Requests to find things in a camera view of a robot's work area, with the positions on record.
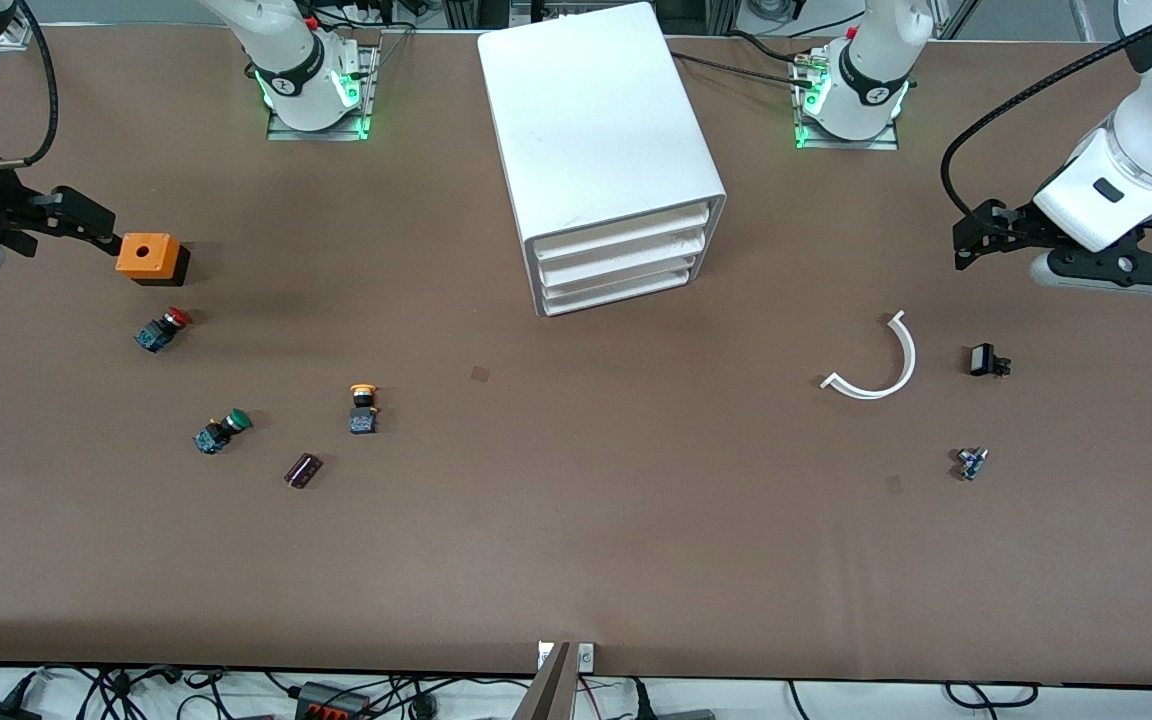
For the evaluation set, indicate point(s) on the dark purple capacitor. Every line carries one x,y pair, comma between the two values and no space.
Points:
303,470

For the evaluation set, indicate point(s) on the white curved plastic strip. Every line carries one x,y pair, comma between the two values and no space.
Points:
910,356

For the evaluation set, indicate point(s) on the black power adapter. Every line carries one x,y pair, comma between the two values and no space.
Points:
1,711

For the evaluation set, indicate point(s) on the metal table corner bracket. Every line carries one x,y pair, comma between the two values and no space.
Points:
16,40

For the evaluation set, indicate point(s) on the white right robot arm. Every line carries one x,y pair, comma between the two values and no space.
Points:
286,55

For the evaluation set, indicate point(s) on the small white table bracket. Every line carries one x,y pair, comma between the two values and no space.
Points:
585,656
544,655

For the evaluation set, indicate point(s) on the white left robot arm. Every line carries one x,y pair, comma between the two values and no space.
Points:
876,60

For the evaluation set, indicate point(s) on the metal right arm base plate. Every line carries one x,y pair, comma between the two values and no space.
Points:
316,134

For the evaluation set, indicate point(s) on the small black electronic component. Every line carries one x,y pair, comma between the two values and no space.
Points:
982,360

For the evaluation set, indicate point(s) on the yellow push button switch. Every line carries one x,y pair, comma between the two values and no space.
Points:
364,415

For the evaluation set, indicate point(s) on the orange button enclosure box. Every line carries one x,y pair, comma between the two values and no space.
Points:
146,255

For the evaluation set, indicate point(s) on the red push button switch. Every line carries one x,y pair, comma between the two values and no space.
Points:
154,335

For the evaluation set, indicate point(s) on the small blue potentiometer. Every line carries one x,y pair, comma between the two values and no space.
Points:
971,463

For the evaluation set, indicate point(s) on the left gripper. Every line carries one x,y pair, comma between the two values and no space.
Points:
1014,233

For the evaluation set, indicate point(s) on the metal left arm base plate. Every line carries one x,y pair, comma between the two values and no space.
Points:
846,145

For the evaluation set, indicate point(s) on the brown camera stand post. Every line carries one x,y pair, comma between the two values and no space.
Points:
548,690

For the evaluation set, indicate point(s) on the green push button switch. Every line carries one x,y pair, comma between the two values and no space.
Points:
211,437

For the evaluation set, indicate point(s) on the black power strip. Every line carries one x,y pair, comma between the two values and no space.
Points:
331,700

